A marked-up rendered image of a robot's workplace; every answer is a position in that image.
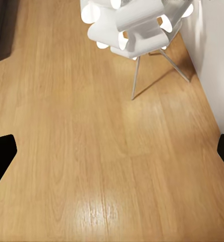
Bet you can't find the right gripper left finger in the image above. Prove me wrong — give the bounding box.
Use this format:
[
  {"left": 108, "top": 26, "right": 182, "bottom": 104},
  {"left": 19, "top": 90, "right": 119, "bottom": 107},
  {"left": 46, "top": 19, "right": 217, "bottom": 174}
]
[{"left": 0, "top": 134, "right": 17, "bottom": 180}]

